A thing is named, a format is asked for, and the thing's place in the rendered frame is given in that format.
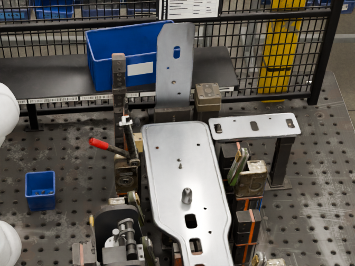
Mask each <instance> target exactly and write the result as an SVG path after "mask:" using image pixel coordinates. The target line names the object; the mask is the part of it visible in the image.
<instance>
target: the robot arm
mask: <svg viewBox="0 0 355 266"><path fill-rule="evenodd" d="M19 115H20V109H19V106H18V103H17V101H16V99H15V97H14V95H13V94H12V92H11V91H10V89H9V88H8V87H7V86H5V85H4V84H2V83H0V147H1V145H2V143H3V142H4V140H5V138H6V136H7V135H8V134H10V133H11V132H12V131H13V129H14V128H15V126H16V125H17V123H18V121H19ZM21 249H22V244H21V240H20V237H19V235H18V233H17V232H16V230H15V229H14V228H13V227H12V226H11V225H9V224H8V223H6V222H4V221H0V266H14V265H15V263H16V262H17V260H18V259H19V257H20V255H21Z"/></svg>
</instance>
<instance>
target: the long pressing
mask: <svg viewBox="0 0 355 266"><path fill-rule="evenodd" d="M141 133H142V139H143V156H144V163H145V170H146V178H147V185H148V192H149V196H150V204H151V211H152V218H153V224H154V226H155V228H156V229H157V230H159V231H160V232H162V233H163V234H165V235H166V236H168V237H170V238H171V239H173V240H174V241H175V242H176V243H177V244H178V246H179V249H180V255H181V261H182V266H195V265H200V264H203V265H204V266H234V263H233V258H232V254H231V249H230V245H229V241H228V235H229V231H230V227H231V224H232V216H231V211H230V207H229V203H228V200H227V196H226V191H225V187H224V184H223V180H222V176H221V172H220V168H219V164H218V160H217V155H216V151H215V148H214V144H213V140H212V136H211V132H210V128H209V126H208V125H207V124H206V123H205V122H203V121H181V122H166V123H151V124H146V125H143V126H142V127H141ZM197 144H200V145H199V146H197ZM156 147H158V149H156ZM178 158H180V160H181V161H177V160H178ZM180 163H181V164H182V169H179V164H180ZM186 187H189V188H191V189H192V193H193V196H192V202H191V203H190V204H184V203H183V202H182V201H181V197H182V191H183V189H184V188H186ZM204 207H205V208H206V210H204V209H203V208H204ZM191 214H192V215H194V216H195V219H196V223H197V227H196V228H193V229H189V228H187V226H186V222H185V216H186V215H191ZM209 231H211V232H212V233H211V234H209V233H208V232H209ZM191 239H199V240H200V243H201V249H202V254H201V255H193V254H192V253H191V248H190V242H189V241H190V240H191Z"/></svg>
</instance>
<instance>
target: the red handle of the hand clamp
mask: <svg viewBox="0 0 355 266"><path fill-rule="evenodd" d="M89 145H92V146H95V147H97V148H100V149H103V150H107V151H110V152H112V153H116V154H118V155H121V156H124V157H127V158H129V159H130V156H129V152H128V151H126V150H123V149H120V148H118V147H115V146H112V145H110V144H108V143H106V142H104V141H101V140H98V139H95V138H91V139H89Z"/></svg>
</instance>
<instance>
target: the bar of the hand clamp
mask: <svg viewBox="0 0 355 266"><path fill-rule="evenodd" d="M121 119H122V121H120V122H119V123H117V124H116V125H117V127H120V128H123V131H124V135H125V139H126V144H127V148H128V152H129V156H130V159H135V158H137V159H138V153H137V149H136V144H135V140H134V135H133V131H132V126H133V124H136V126H138V127H139V126H140V125H141V124H140V120H139V117H136V118H135V120H134V121H132V120H130V119H129V116H121Z"/></svg>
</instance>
